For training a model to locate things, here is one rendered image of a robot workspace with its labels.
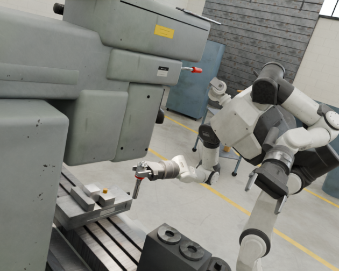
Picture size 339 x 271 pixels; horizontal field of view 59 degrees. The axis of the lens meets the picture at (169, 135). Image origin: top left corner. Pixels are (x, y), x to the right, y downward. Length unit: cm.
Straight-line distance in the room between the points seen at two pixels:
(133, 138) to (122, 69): 29
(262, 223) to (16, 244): 102
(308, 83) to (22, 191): 821
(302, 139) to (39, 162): 80
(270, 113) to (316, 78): 730
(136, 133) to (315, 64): 776
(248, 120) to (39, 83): 80
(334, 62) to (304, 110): 732
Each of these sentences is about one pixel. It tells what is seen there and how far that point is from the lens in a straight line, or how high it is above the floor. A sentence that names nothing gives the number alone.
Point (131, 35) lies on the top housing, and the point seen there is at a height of 178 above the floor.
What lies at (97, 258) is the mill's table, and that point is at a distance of 129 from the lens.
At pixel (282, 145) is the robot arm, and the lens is 103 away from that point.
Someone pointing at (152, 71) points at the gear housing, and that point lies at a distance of 104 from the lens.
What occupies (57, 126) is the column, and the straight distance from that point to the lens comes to 76.
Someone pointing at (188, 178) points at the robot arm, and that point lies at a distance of 146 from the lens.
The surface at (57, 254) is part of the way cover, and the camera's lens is 136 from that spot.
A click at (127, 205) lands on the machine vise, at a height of 98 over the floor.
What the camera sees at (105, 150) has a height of 139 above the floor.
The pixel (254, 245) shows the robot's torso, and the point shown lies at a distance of 148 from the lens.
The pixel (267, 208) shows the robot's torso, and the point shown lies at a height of 120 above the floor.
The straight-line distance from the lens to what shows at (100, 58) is 91.
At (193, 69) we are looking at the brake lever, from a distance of 122.
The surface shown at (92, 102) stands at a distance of 92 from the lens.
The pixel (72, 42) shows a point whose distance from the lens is 85.
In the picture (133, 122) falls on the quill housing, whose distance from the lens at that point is 109.
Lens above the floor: 181
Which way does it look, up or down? 18 degrees down
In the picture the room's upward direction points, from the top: 16 degrees clockwise
